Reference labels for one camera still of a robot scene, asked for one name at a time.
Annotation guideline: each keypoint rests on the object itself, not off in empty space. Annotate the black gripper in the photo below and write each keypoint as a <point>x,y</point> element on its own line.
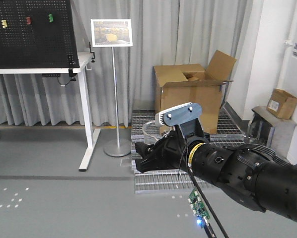
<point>169,152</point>

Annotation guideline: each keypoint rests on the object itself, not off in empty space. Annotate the clear glass beaker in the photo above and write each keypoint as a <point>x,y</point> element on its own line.
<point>152,133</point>

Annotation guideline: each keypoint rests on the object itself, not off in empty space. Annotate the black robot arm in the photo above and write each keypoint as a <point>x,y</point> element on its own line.
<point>250,174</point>

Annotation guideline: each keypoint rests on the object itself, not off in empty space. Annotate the metal floor grating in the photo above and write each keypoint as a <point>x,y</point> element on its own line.
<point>228,134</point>

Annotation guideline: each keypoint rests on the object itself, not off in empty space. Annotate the green circuit board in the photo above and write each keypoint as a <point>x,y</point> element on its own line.
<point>198,207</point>

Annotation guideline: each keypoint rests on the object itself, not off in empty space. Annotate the large open cardboard box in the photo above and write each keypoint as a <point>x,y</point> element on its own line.
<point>179,84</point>

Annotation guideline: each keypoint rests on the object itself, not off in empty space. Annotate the white standing desk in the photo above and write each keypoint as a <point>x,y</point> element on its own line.
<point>91,134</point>

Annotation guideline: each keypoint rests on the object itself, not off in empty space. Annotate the grey metal bin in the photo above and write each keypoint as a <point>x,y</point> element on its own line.
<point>268,130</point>

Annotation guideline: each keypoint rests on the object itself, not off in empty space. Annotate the grey pleated curtain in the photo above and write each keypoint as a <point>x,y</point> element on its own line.
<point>165,32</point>

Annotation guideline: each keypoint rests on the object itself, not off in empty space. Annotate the framed sign on stand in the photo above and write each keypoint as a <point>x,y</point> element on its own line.
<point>113,33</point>

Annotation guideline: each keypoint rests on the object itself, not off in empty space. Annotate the small cardboard box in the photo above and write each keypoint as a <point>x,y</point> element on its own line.
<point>282,104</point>

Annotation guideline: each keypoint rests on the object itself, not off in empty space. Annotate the green peg hook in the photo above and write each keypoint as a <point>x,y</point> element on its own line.
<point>50,17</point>

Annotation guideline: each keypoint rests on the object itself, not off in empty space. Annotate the black pegboard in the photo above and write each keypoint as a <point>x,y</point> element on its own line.
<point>41,44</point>

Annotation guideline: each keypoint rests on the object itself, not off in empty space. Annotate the red peg hook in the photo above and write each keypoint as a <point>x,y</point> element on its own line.
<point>28,20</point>

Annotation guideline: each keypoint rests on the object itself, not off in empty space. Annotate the yellow peg hook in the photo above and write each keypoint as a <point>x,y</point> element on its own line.
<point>4,23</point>

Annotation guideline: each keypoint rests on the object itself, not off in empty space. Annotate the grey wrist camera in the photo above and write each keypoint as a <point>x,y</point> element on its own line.
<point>178,114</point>

